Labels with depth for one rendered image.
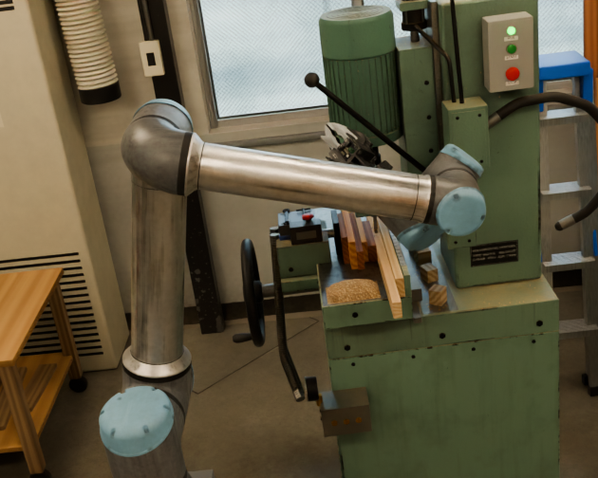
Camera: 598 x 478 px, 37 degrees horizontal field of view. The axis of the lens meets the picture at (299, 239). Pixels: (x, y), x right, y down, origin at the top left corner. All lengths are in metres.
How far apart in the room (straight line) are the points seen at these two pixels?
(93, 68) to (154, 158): 1.83
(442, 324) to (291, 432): 1.13
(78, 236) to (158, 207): 1.77
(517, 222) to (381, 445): 0.67
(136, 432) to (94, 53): 1.87
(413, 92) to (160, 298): 0.77
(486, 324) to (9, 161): 1.95
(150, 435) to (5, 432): 1.49
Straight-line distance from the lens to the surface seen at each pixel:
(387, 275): 2.10
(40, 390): 3.40
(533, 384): 2.38
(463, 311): 2.22
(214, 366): 3.65
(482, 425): 2.42
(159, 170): 1.59
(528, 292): 2.30
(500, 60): 2.06
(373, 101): 2.12
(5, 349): 3.02
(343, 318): 2.10
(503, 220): 2.26
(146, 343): 1.92
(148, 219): 1.78
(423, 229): 1.76
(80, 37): 3.38
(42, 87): 3.35
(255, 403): 3.39
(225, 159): 1.59
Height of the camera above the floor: 1.90
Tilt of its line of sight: 24 degrees down
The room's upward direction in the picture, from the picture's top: 8 degrees counter-clockwise
